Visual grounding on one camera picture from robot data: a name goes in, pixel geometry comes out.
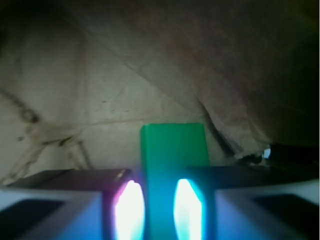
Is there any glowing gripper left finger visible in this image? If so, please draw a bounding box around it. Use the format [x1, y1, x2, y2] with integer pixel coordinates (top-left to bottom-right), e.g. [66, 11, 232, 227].
[0, 168, 145, 240]

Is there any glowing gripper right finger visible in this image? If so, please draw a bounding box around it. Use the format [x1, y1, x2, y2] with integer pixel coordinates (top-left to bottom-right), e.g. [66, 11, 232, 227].
[173, 166, 320, 240]

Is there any green rectangular block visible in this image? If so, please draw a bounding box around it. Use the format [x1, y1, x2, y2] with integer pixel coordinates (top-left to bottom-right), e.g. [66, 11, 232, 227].
[140, 123, 210, 240]

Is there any brown paper bag bin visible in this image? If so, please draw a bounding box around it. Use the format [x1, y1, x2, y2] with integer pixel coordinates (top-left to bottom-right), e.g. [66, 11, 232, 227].
[0, 0, 320, 185]

